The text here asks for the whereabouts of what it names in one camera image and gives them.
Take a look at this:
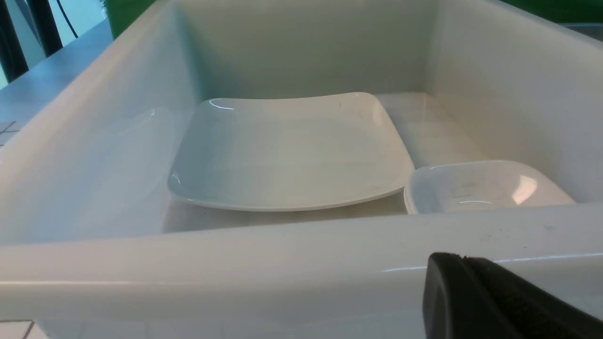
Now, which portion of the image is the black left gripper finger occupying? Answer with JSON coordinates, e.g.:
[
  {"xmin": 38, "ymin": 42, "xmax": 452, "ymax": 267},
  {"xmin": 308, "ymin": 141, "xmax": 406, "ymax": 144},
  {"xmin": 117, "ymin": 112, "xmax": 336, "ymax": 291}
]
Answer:
[{"xmin": 423, "ymin": 253, "xmax": 603, "ymax": 339}]

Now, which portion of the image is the white square plate in bin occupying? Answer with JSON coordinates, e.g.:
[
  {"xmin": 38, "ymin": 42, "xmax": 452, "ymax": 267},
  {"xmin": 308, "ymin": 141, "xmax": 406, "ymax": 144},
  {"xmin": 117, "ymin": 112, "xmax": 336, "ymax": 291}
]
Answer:
[{"xmin": 168, "ymin": 92, "xmax": 415, "ymax": 212}]

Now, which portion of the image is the large white plastic bin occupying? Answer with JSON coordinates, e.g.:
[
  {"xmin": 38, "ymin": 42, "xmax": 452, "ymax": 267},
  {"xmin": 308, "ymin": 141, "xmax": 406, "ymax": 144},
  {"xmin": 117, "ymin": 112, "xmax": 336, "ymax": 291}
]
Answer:
[{"xmin": 1, "ymin": 0, "xmax": 602, "ymax": 339}]

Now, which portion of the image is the white bowl in bin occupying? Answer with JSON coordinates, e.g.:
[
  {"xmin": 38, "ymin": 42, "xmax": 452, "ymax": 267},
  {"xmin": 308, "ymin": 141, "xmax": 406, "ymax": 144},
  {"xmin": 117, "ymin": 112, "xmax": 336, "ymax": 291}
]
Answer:
[{"xmin": 403, "ymin": 160, "xmax": 575, "ymax": 214}]

